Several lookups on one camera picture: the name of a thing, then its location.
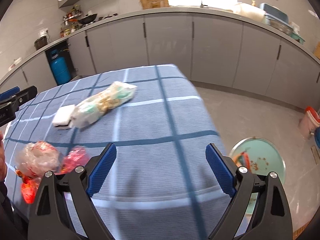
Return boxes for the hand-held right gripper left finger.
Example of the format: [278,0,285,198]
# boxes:
[27,142,117,240]

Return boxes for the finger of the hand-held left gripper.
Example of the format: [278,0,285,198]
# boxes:
[0,86,21,100]
[11,85,38,109]

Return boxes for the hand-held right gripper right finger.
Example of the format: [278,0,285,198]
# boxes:
[205,143,293,240]

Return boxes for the orange blue snack wrapper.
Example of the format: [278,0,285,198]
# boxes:
[234,151,250,173]

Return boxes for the red plastic wrapper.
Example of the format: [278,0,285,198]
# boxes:
[59,145,90,175]

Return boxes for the small white box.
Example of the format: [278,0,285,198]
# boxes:
[52,105,77,130]

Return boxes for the clear plastic bag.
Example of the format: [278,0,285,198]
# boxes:
[15,141,60,178]

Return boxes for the printed food packet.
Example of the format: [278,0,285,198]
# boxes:
[71,81,138,129]

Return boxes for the red foil wrapper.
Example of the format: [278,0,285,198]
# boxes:
[15,166,43,204]

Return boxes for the person's left forearm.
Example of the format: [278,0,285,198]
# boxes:
[0,180,28,240]

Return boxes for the person's left hand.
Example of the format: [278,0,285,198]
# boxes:
[0,132,7,182]

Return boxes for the brown food scraps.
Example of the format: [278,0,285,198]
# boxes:
[250,156,269,172]

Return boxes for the blue gas cylinder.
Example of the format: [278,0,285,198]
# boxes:
[49,50,71,85]

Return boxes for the dark rice cooker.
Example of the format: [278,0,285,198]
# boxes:
[34,36,48,50]

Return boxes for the blue checked tablecloth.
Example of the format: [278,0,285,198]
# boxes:
[0,64,222,240]

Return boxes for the spice rack with bottles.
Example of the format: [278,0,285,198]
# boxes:
[60,5,82,34]

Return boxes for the black wok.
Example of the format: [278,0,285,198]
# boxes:
[69,13,98,25]

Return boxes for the red white bucket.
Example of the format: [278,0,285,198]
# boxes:
[298,106,320,140]

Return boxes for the blue bucket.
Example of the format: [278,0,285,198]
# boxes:
[314,127,320,155]

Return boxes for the gas stove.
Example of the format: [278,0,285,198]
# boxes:
[97,12,119,20]

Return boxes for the grey kitchen counter cabinets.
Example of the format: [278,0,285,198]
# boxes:
[0,5,320,110]

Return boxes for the green plastic tray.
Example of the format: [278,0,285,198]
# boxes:
[291,31,305,44]

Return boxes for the metal dish basin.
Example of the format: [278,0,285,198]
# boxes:
[265,15,294,34]

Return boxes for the wooden cutting board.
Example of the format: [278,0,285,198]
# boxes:
[138,0,170,10]

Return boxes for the white plastic container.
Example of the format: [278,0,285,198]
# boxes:
[232,2,267,22]

